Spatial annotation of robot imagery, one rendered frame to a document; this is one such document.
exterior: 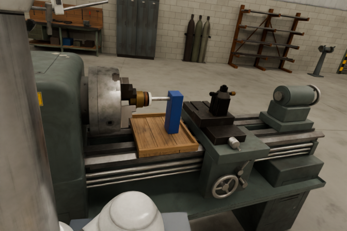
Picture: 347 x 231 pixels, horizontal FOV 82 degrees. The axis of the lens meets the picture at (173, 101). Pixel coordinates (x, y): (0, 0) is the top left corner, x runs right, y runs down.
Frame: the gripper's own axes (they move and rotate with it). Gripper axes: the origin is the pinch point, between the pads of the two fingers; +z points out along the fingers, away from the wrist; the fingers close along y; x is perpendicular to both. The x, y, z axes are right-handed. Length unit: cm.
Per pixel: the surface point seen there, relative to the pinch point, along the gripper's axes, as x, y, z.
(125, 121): -13, -26, 45
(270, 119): -102, -65, 58
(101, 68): -9.4, -12.6, 22.8
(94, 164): 5, -31, 57
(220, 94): -56, -47, 32
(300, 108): -114, -76, 46
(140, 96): -23.0, -23.4, 35.5
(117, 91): -9.3, -25.6, 27.0
